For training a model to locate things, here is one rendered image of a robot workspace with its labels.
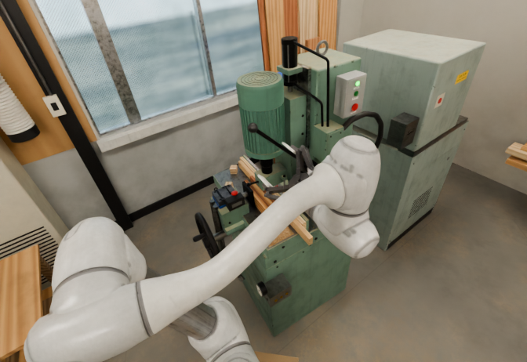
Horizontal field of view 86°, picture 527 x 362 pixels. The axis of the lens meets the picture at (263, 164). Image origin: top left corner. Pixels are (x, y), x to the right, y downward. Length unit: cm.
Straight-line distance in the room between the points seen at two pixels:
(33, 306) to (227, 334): 117
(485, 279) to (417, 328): 64
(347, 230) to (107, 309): 49
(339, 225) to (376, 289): 156
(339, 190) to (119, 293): 45
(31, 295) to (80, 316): 143
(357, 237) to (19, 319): 170
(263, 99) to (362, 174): 53
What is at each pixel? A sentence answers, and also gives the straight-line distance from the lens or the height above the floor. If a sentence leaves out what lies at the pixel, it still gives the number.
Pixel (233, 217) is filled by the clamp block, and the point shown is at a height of 92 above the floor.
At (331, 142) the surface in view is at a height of 125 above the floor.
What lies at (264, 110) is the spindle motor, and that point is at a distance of 103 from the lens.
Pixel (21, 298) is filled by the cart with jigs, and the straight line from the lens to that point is 205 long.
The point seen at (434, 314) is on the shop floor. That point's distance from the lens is 225.
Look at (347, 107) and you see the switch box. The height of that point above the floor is 137.
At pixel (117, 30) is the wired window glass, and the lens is 234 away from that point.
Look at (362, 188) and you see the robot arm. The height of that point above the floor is 148.
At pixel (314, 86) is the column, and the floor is 146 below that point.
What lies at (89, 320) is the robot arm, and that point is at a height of 141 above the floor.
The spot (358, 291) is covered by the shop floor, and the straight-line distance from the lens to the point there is 218.
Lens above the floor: 187
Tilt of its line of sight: 37 degrees down
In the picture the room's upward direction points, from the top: 5 degrees counter-clockwise
